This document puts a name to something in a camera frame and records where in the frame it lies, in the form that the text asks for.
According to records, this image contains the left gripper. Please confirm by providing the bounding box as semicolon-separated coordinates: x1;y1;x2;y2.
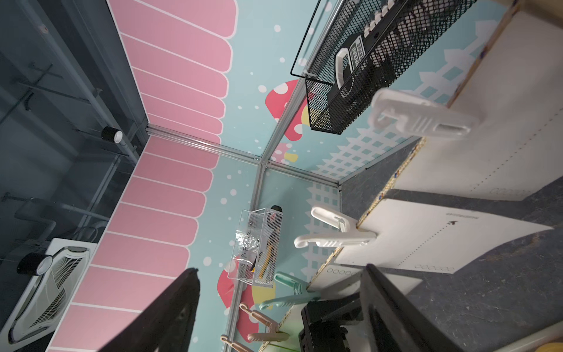
299;293;372;352

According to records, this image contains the postcard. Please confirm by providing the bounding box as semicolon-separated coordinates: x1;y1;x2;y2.
335;199;548;274
394;11;562;201

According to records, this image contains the white clothespin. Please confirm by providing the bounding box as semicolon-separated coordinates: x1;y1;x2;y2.
294;205;378;249
369;88;480;140

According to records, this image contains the black white tool in basket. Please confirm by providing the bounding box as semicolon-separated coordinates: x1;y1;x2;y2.
327;1;401;105

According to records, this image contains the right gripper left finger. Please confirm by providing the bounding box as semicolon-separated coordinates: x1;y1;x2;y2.
101;268;200;351

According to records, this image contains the green clothespin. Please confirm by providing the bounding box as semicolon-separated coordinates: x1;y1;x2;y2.
259;271;321;310

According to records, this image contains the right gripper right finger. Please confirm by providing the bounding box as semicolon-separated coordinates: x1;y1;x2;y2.
360;264;455;351

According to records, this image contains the black mesh wall basket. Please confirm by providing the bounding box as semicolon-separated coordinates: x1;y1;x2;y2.
300;1;474;134

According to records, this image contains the yellow black utility knife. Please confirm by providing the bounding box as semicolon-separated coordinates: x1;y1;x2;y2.
259;221;281;282

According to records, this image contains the clear wire wall basket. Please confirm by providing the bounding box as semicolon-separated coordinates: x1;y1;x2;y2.
227;205;283;288

